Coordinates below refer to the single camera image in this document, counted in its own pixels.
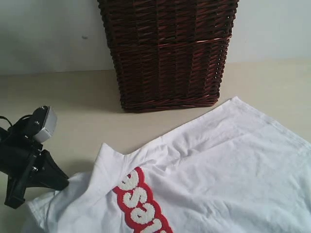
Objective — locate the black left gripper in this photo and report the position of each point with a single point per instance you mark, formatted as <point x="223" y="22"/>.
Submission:
<point x="25" y="165"/>

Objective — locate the white t-shirt with red lettering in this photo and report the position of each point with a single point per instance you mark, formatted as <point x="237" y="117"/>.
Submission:
<point x="231" y="170"/>

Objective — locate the dark brown wicker basket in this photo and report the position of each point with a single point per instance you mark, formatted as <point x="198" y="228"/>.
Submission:
<point x="168" y="54"/>

